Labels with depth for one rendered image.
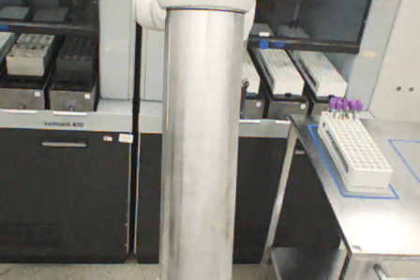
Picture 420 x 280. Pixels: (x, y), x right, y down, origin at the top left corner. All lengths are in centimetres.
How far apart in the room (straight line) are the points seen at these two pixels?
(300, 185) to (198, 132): 128
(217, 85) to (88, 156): 115
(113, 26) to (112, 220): 72
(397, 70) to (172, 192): 267
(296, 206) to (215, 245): 128
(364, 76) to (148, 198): 88
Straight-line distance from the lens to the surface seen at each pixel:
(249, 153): 171
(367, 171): 122
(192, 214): 61
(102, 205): 182
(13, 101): 163
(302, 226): 197
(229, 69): 59
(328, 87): 169
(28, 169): 176
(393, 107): 331
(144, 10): 113
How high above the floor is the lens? 150
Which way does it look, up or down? 29 degrees down
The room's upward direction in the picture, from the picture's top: 7 degrees clockwise
